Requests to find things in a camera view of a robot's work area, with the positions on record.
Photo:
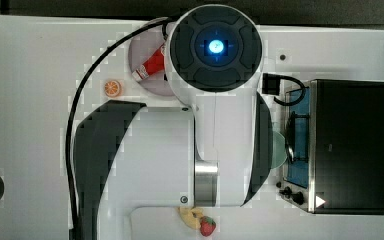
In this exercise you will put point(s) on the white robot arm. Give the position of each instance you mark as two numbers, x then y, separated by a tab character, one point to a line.
212	147

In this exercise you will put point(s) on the red ketchup bottle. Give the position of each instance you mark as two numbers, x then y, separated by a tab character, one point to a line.
152	65

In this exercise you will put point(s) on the orange slice toy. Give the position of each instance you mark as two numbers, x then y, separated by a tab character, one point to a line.
112	88

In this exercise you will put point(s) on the grey round plate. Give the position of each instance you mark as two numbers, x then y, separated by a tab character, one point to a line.
141	48

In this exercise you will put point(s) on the mint green mug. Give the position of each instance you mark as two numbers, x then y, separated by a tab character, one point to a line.
279	154

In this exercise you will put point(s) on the peeled banana toy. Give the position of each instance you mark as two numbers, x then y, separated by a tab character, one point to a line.
191	216

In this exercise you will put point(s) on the red strawberry toy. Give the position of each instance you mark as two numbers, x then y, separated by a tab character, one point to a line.
208	226

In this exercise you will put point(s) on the black toaster oven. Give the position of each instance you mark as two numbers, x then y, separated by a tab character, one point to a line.
334	140

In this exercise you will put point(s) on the black camera box with cable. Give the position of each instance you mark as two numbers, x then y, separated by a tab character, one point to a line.
271	86

